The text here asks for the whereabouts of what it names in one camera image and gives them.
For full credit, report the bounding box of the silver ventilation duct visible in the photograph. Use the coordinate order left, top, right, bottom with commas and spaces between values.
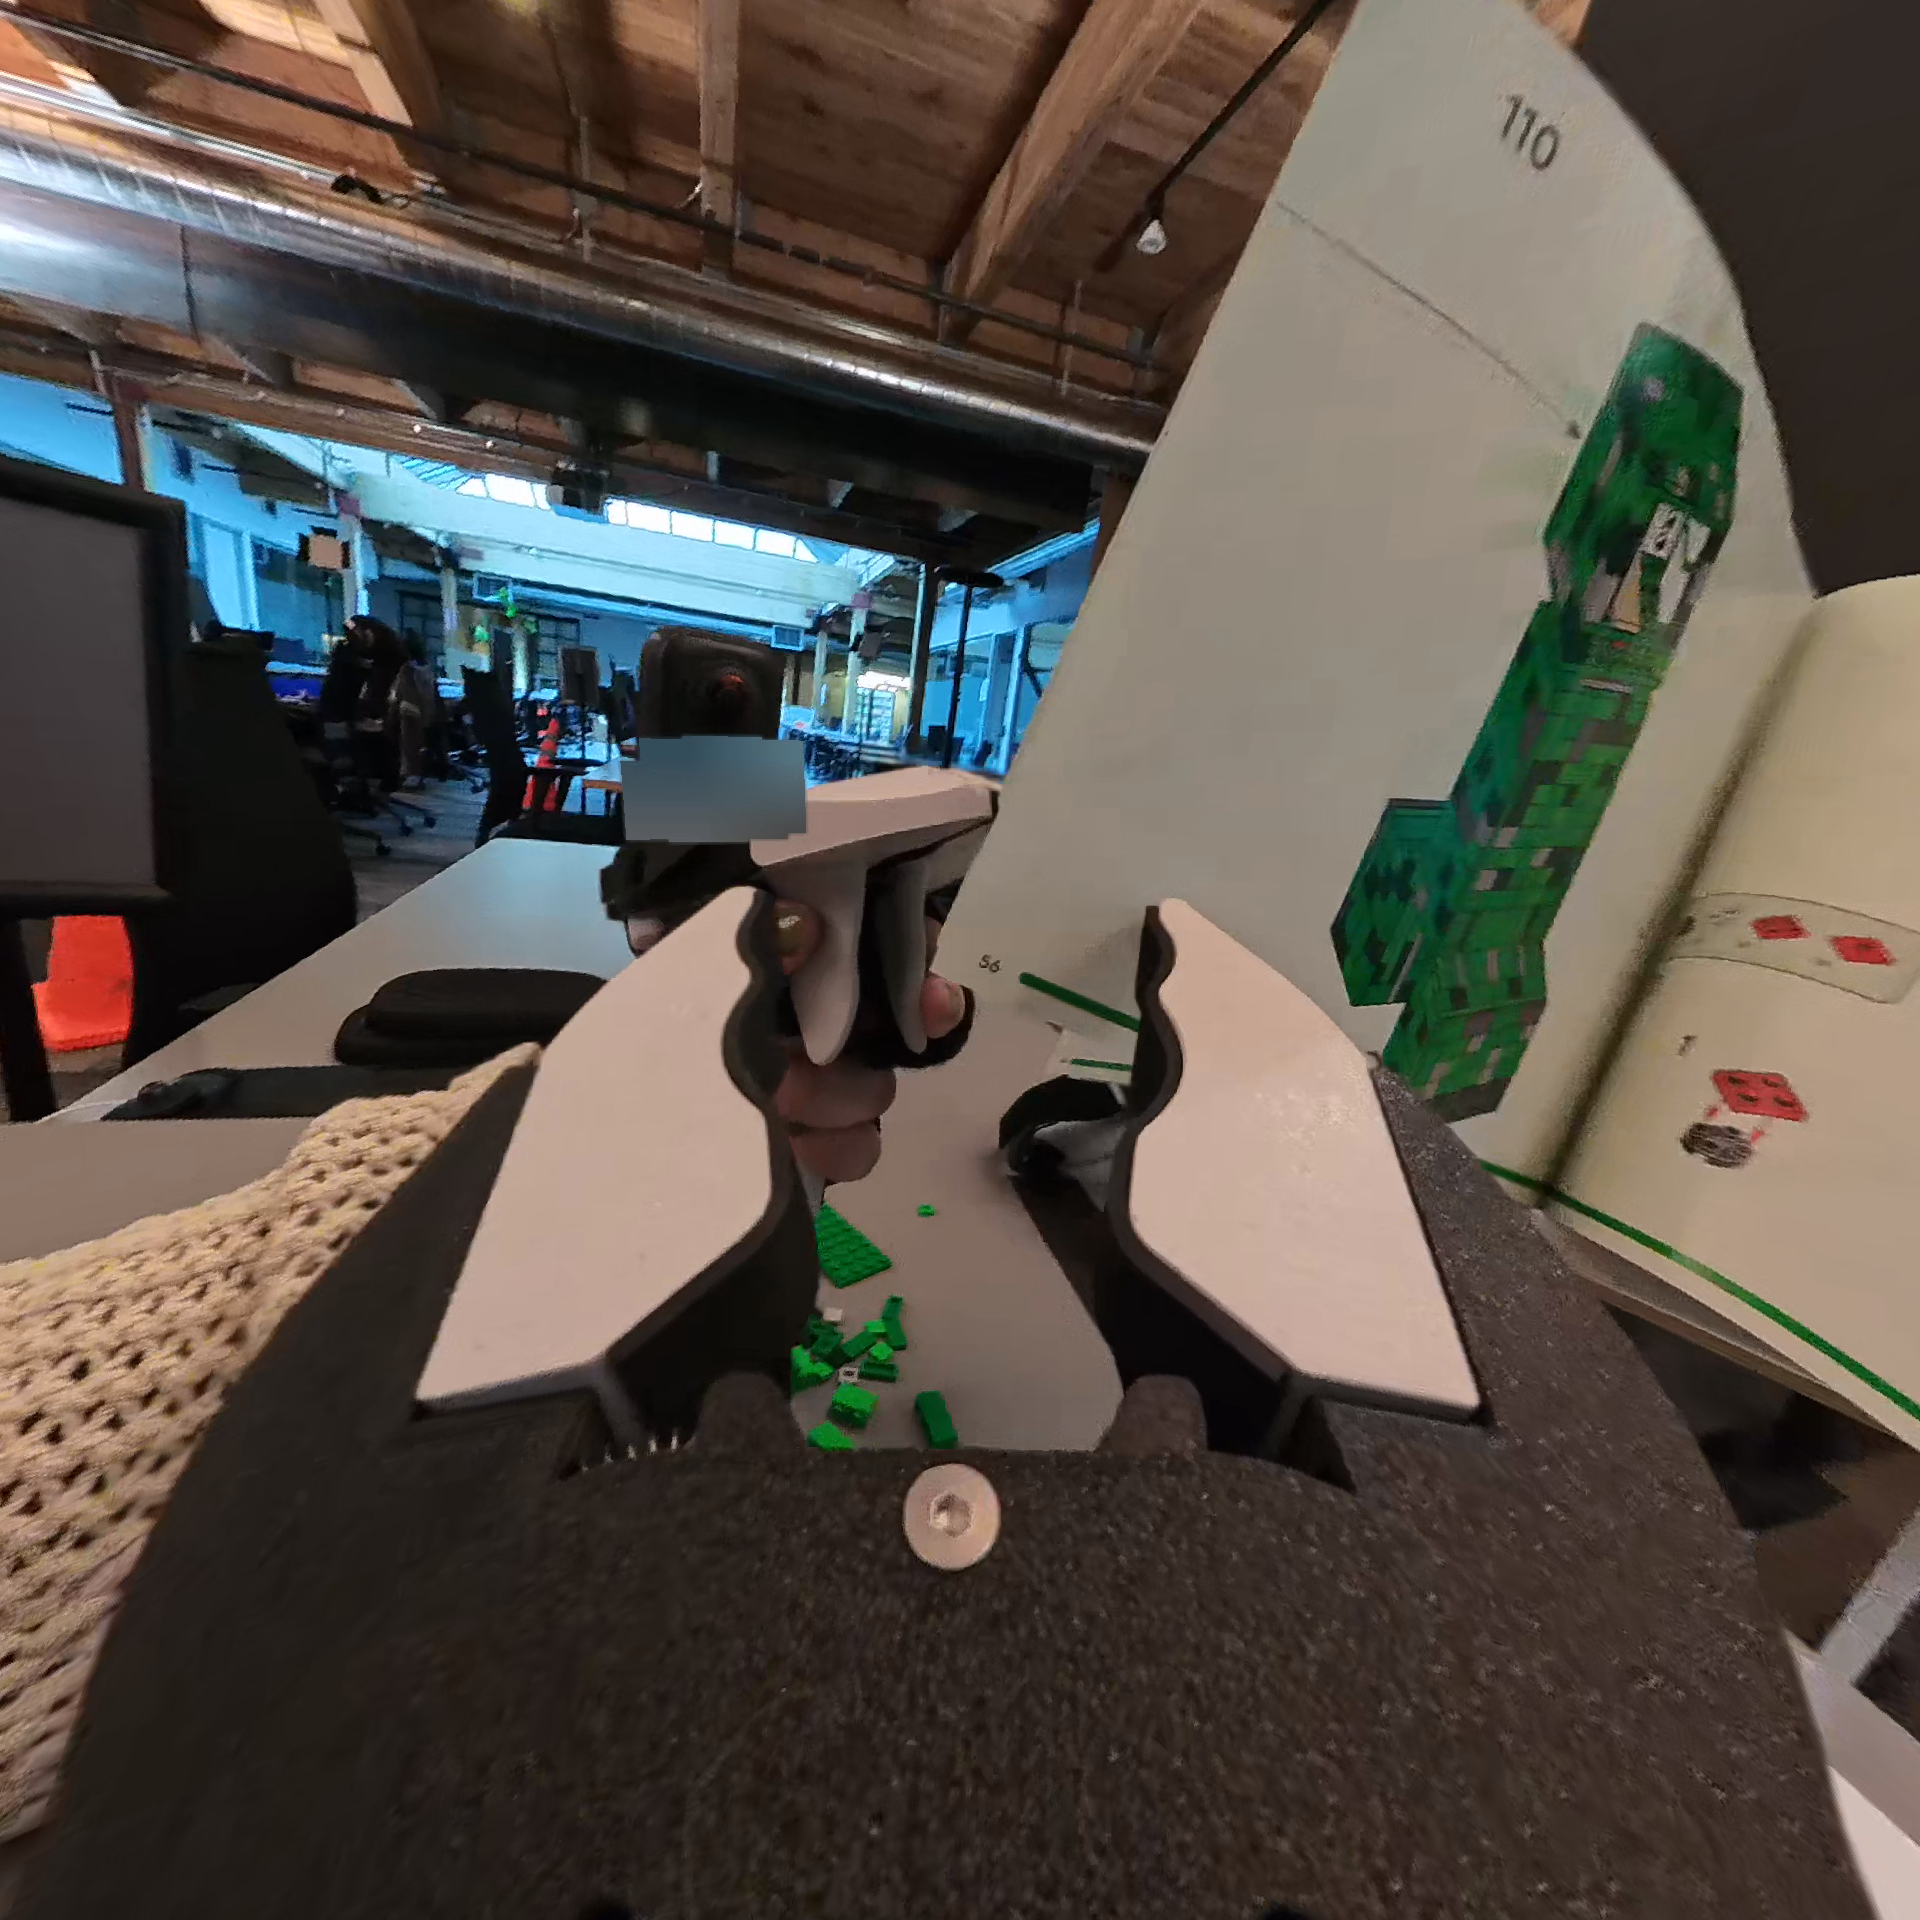
0, 121, 1172, 461

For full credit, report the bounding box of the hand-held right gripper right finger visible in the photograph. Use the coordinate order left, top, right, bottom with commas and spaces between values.
1106, 897, 1490, 1455

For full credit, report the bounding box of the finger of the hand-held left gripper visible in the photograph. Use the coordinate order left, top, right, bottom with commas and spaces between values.
745, 769, 1001, 891

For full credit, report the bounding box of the black wrist rest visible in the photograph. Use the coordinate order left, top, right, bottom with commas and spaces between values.
332, 966, 609, 1070

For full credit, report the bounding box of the person's left forearm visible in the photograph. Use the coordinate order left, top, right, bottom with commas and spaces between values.
0, 1042, 542, 1840

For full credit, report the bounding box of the person's left hand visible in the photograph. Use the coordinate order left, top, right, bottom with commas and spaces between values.
733, 901, 974, 1195

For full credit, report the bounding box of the pile of green lego bricks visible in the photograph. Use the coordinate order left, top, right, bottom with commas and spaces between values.
785, 1293, 961, 1455

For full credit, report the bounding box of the computer monitor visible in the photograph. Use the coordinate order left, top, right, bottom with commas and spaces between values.
0, 457, 193, 912

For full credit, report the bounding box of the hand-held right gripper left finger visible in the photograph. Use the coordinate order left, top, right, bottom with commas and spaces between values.
414, 885, 824, 1450

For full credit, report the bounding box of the lego instruction booklet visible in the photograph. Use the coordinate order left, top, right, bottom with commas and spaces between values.
936, 0, 1920, 1450

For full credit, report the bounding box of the black and white object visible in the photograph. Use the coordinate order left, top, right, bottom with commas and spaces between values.
996, 1073, 1142, 1195

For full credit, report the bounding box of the large green lego plate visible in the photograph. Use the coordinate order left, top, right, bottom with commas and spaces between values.
810, 1201, 898, 1294

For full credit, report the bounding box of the black keyboard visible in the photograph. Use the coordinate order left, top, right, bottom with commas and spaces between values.
96, 1064, 503, 1125

